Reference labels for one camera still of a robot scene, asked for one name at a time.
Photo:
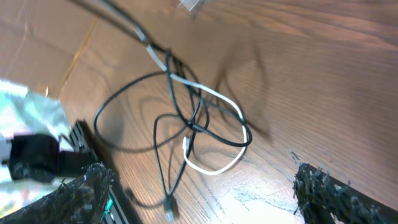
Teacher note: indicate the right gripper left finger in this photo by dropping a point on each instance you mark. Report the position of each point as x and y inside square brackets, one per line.
[83, 200]

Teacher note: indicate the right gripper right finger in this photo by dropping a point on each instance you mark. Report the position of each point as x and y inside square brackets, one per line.
[323, 199]

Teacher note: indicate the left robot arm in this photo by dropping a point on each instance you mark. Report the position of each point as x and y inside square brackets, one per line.
[39, 157]

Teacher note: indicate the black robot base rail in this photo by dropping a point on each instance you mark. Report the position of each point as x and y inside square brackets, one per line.
[109, 203]

